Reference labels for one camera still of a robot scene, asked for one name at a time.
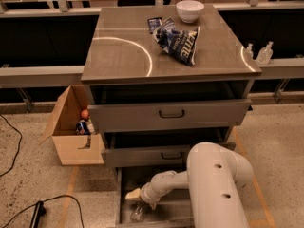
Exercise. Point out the clear plastic water bottle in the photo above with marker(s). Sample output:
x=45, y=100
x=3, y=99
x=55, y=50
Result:
x=139, y=212

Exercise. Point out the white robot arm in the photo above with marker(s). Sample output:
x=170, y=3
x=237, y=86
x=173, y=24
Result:
x=213, y=176

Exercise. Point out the grey bottom drawer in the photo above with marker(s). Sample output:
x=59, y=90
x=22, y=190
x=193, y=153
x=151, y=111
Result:
x=173, y=210

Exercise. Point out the grey drawer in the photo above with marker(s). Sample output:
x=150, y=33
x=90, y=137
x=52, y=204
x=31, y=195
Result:
x=145, y=156
x=173, y=210
x=168, y=116

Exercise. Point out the grey middle drawer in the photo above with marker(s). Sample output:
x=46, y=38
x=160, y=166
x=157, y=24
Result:
x=145, y=156

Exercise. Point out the grey drawer cabinet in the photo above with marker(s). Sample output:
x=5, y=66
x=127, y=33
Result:
x=165, y=95

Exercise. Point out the grey top drawer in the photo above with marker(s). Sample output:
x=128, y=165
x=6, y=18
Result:
x=168, y=116

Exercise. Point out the large clear sanitizer bottle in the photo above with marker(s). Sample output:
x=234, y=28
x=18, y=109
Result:
x=265, y=54

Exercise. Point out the cardboard box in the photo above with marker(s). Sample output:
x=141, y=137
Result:
x=72, y=149

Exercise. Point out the blue soda can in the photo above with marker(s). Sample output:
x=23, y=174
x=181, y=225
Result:
x=81, y=128

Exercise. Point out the orange fruit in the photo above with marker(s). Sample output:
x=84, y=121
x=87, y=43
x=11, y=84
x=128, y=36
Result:
x=84, y=114

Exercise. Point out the blue kettle chips bag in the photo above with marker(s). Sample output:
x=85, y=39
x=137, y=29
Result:
x=180, y=44

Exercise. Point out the grey metal railing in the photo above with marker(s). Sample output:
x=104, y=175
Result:
x=46, y=76

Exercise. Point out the small dark blue packet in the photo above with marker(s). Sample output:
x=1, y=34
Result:
x=153, y=23

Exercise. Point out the white ceramic bowl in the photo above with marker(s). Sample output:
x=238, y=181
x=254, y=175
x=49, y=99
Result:
x=189, y=11

